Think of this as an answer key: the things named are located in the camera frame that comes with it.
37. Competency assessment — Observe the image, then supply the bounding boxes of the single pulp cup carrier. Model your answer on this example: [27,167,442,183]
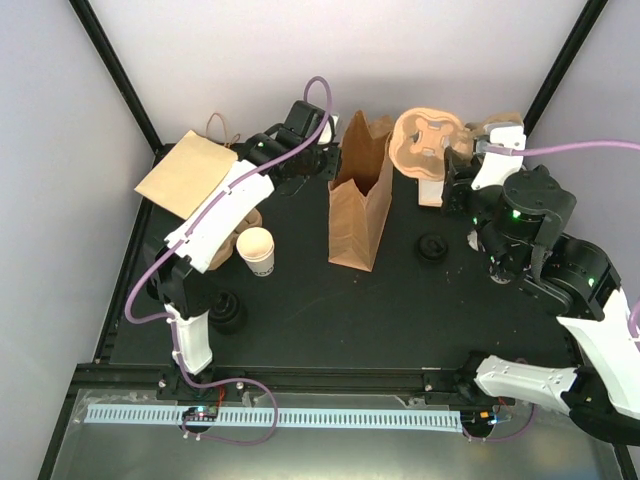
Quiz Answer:
[388,107,524,182]

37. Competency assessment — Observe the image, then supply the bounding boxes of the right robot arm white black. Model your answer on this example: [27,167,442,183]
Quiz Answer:
[442,147,639,446]

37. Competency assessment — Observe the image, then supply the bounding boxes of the black lid stack left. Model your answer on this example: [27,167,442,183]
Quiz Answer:
[208,291,248,335]

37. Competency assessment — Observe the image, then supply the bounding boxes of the stack of white paper cups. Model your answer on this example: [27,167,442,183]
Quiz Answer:
[467,230,513,285]

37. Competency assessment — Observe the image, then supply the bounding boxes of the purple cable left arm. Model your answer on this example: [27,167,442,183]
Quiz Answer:
[123,75,334,446]

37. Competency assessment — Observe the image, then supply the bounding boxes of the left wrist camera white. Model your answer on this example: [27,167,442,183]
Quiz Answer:
[317,114,340,145]

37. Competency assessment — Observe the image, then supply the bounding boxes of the black lid stack right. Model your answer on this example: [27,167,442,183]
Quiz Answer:
[416,233,449,262]

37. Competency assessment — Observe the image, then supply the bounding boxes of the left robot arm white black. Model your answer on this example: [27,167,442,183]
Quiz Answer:
[136,100,341,399]

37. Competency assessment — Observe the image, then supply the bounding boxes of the white paper bag brown trim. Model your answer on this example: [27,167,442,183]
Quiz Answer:
[418,179,444,208]

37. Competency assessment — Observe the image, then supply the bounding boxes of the black frame post right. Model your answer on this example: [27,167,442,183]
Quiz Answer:
[524,0,608,137]

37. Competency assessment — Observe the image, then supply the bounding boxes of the black lid stack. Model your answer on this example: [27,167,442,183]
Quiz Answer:
[416,233,449,262]
[208,291,248,335]

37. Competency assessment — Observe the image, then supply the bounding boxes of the brown kraft paper bag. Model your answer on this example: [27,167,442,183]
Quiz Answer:
[328,110,394,272]

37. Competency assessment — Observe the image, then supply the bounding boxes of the stacked pulp cup carriers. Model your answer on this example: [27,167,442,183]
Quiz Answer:
[208,208,262,271]

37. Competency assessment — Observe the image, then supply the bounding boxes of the black frame post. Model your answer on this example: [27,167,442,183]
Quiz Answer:
[68,0,164,155]
[524,0,608,137]

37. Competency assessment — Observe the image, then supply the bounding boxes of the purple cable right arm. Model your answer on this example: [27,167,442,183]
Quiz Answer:
[462,139,640,445]

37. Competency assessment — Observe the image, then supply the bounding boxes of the tan paper bag with handles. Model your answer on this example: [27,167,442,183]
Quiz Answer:
[135,112,240,220]

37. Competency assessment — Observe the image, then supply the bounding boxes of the light blue cable duct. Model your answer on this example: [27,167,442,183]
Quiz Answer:
[84,404,462,433]

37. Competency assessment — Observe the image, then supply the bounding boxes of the black frame post left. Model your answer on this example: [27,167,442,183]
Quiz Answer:
[68,0,164,155]

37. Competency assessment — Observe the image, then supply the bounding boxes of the white paper cup black print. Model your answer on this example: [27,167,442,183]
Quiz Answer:
[236,227,275,277]

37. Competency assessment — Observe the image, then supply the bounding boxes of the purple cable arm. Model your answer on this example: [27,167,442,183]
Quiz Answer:
[123,75,334,446]
[462,139,640,445]

